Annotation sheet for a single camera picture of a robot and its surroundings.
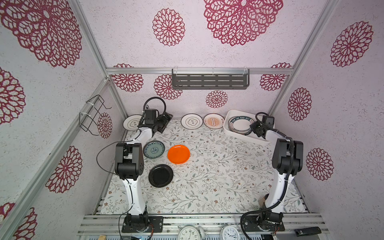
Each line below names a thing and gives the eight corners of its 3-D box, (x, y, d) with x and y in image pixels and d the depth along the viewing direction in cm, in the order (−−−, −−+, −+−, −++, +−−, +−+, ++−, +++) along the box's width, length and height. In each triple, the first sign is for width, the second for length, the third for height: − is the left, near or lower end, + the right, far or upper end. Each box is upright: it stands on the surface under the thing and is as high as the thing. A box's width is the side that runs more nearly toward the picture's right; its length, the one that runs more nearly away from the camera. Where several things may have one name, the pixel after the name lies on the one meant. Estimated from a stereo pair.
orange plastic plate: (167, 164, 98) (166, 162, 96) (169, 146, 106) (168, 144, 105) (190, 164, 98) (190, 162, 96) (190, 146, 106) (190, 144, 105)
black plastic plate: (147, 187, 88) (146, 186, 86) (151, 166, 97) (150, 164, 95) (172, 187, 88) (171, 186, 86) (173, 166, 97) (173, 164, 95)
